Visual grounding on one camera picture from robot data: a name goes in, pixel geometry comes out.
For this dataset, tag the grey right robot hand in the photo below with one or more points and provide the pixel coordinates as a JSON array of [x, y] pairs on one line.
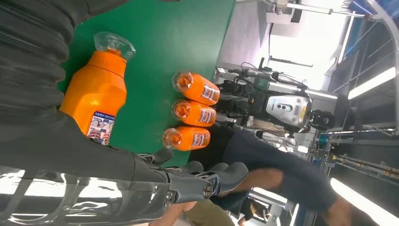
[[78, 162]]

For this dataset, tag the person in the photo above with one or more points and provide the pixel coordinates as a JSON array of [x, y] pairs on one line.
[[296, 177], [205, 215], [249, 212]]

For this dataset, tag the green table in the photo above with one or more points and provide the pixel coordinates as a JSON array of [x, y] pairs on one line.
[[162, 37]]

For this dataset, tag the silver and black humanoid robot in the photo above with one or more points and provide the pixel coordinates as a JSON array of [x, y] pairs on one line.
[[286, 109]]

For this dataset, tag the white ceiling light strip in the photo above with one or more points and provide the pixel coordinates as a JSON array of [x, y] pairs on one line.
[[358, 199], [371, 83]]

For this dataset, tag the white metal frame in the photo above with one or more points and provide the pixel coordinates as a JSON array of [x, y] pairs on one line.
[[308, 7]]

